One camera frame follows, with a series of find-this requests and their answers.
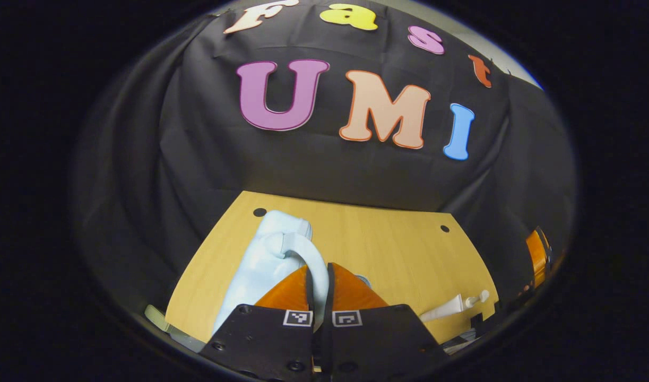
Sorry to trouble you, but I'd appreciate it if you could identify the white pump bottle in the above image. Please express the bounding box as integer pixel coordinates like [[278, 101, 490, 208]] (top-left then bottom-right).
[[420, 290, 490, 324]]

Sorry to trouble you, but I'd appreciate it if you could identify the black backdrop cloth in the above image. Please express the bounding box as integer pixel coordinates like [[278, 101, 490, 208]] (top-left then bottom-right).
[[75, 0, 577, 319]]

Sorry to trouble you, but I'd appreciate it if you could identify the light blue suitcase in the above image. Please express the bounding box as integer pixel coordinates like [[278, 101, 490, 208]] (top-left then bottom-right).
[[210, 210, 373, 340]]

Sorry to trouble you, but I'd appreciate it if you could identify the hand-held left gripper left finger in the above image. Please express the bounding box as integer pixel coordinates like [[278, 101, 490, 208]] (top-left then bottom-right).
[[200, 265, 315, 380]]

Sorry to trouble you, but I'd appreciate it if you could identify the pale green object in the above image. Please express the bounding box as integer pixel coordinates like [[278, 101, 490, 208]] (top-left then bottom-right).
[[144, 305, 205, 353]]

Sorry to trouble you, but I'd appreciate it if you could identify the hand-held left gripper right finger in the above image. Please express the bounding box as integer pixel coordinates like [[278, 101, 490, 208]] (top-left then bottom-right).
[[324, 263, 449, 380]]

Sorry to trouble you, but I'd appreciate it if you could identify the black and white tube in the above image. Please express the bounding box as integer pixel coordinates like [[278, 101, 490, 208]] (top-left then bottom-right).
[[442, 328, 480, 355]]

